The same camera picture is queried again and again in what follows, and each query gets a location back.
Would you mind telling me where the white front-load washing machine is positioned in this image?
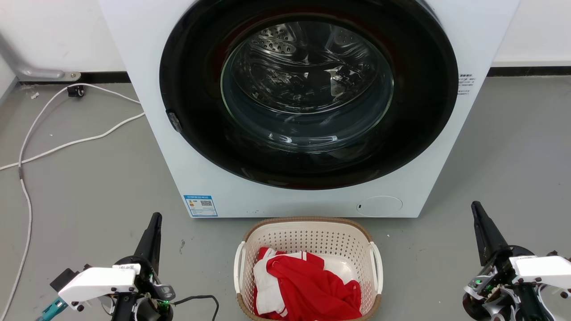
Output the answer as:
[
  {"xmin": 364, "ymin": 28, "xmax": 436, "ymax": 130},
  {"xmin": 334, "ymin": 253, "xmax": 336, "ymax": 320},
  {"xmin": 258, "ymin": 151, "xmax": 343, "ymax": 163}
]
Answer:
[{"xmin": 97, "ymin": 0, "xmax": 521, "ymax": 219}]

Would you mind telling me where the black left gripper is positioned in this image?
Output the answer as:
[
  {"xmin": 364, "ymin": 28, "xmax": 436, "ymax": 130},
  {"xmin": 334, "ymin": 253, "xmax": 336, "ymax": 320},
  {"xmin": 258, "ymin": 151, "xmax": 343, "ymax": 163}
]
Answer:
[{"xmin": 107, "ymin": 213, "xmax": 176, "ymax": 321}]

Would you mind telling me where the steel washer drum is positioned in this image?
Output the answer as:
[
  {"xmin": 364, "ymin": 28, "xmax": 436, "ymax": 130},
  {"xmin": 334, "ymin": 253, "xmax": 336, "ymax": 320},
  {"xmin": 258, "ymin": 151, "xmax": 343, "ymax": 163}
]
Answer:
[{"xmin": 232, "ymin": 21, "xmax": 385, "ymax": 134}]

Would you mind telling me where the long white floor cable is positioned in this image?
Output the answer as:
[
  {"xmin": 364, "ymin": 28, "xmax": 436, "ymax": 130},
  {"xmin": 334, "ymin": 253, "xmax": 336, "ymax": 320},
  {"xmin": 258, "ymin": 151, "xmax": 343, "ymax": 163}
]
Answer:
[{"xmin": 0, "ymin": 83, "xmax": 141, "ymax": 318}]

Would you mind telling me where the red and white garment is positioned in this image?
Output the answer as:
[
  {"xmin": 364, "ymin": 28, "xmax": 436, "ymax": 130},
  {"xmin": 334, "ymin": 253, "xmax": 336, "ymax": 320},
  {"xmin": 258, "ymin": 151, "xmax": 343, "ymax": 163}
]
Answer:
[{"xmin": 253, "ymin": 247, "xmax": 363, "ymax": 321}]

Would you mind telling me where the blue energy label sticker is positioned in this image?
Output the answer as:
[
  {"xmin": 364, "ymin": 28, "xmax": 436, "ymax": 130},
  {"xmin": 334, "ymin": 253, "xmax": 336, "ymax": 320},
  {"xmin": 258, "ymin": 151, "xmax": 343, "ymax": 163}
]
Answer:
[{"xmin": 183, "ymin": 194, "xmax": 218, "ymax": 218}]

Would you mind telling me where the small printed text sticker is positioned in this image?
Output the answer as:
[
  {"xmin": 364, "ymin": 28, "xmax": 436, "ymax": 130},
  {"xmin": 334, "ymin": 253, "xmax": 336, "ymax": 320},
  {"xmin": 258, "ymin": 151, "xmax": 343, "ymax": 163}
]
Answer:
[{"xmin": 458, "ymin": 74, "xmax": 476, "ymax": 96}]

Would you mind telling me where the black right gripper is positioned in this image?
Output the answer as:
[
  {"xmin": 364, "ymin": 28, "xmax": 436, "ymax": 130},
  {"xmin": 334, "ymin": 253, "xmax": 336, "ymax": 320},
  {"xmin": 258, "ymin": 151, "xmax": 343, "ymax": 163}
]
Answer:
[{"xmin": 463, "ymin": 201, "xmax": 556, "ymax": 321}]

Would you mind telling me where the black round washer door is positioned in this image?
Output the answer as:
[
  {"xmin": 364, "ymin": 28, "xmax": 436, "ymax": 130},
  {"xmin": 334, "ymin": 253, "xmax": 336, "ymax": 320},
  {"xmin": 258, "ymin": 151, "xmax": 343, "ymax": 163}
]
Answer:
[{"xmin": 159, "ymin": 0, "xmax": 459, "ymax": 190}]

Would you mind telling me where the teal plastic clip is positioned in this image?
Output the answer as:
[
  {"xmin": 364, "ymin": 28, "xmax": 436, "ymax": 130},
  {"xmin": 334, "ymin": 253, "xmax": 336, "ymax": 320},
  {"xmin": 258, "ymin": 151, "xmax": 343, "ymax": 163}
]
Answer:
[{"xmin": 36, "ymin": 298, "xmax": 68, "ymax": 321}]

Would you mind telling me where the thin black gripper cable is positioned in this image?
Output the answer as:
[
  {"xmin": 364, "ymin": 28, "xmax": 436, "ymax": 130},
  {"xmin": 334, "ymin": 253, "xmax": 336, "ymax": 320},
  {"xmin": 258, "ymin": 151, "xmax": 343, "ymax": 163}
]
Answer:
[{"xmin": 172, "ymin": 295, "xmax": 219, "ymax": 321}]

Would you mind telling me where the cream plastic laundry basket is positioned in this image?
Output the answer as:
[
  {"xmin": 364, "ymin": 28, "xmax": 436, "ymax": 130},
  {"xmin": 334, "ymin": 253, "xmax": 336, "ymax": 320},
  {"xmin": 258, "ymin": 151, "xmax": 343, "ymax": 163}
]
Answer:
[{"xmin": 233, "ymin": 217, "xmax": 384, "ymax": 321}]

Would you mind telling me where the round white filter cover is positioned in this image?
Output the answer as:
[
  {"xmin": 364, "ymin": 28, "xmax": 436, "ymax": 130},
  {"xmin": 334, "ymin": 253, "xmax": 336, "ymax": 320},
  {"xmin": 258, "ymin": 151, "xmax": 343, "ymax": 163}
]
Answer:
[{"xmin": 356, "ymin": 196, "xmax": 403, "ymax": 218}]

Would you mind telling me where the grey wall pipe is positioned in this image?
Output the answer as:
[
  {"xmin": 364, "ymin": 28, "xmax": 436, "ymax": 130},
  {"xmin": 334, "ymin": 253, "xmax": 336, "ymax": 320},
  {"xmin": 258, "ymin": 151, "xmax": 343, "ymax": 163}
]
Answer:
[{"xmin": 0, "ymin": 33, "xmax": 82, "ymax": 82}]

